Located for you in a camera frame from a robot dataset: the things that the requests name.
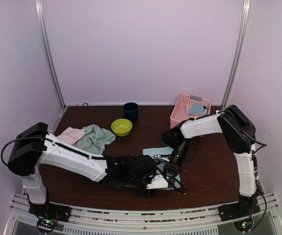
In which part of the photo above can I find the pink towel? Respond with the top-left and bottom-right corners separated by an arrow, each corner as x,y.
57,127 -> 85,145

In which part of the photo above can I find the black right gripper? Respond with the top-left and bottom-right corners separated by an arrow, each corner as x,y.
164,141 -> 191,181

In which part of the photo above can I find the lime green bowl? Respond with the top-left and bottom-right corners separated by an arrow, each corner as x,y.
111,118 -> 133,137

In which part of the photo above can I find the aluminium frame post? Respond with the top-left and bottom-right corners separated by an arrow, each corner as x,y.
34,0 -> 66,110
221,0 -> 252,109

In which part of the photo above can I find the right aluminium frame post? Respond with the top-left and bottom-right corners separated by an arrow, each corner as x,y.
221,0 -> 252,109

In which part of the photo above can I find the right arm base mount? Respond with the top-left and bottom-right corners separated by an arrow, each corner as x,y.
218,202 -> 260,233

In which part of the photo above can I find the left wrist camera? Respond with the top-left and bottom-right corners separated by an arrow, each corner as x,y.
146,175 -> 169,189

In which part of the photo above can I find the left aluminium frame post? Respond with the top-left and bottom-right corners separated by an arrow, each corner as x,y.
34,0 -> 66,110

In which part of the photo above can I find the aluminium front rail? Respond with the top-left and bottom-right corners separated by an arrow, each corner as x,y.
1,193 -> 282,235

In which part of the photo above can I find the pink perforated plastic basket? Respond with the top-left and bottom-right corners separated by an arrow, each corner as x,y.
170,94 -> 211,128

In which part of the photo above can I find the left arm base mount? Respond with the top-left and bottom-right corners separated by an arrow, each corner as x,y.
28,203 -> 71,234

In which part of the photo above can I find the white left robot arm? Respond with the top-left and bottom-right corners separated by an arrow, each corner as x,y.
0,122 -> 157,217

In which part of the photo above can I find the mint green towel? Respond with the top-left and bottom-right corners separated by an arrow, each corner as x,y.
73,124 -> 116,154

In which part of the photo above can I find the light blue towel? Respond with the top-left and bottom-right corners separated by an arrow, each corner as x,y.
142,147 -> 181,190

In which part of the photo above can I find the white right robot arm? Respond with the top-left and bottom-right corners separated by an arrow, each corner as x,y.
161,105 -> 260,216

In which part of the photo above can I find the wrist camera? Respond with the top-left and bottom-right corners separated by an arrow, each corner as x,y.
152,154 -> 171,162
146,175 -> 169,189

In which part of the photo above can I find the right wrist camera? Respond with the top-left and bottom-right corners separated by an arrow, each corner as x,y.
152,154 -> 171,162

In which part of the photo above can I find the dark blue mug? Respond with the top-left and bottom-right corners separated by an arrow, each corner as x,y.
123,102 -> 139,122

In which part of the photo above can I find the patterned blue pastel towel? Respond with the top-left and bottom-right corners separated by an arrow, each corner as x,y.
186,103 -> 209,117

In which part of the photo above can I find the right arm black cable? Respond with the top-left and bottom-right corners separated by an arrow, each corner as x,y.
219,110 -> 269,232

